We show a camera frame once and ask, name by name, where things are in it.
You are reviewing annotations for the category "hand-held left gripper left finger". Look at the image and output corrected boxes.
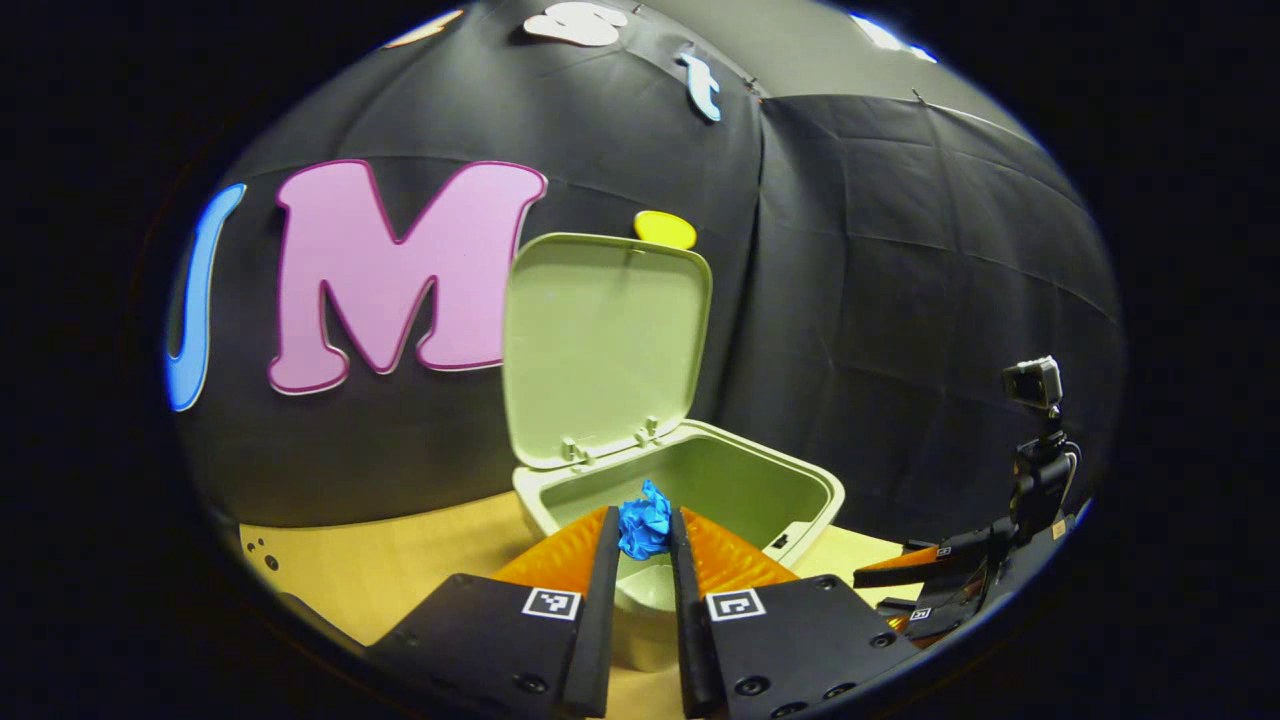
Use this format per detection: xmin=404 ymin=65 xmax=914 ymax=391
xmin=365 ymin=507 xmax=622 ymax=720

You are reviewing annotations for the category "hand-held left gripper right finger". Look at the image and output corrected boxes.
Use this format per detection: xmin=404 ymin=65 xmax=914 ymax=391
xmin=670 ymin=507 xmax=921 ymax=720

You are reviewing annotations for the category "blue paper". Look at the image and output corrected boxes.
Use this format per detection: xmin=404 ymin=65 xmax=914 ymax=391
xmin=617 ymin=480 xmax=673 ymax=561

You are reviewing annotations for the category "green desktop garbage bin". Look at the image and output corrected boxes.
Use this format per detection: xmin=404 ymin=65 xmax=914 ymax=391
xmin=502 ymin=232 xmax=846 ymax=673

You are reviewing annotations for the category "wooden desktop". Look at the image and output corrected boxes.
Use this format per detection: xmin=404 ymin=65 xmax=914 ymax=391
xmin=238 ymin=490 xmax=931 ymax=720

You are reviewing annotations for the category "black backdrop cloth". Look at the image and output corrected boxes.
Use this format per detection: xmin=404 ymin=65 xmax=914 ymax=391
xmin=165 ymin=0 xmax=1126 ymax=546

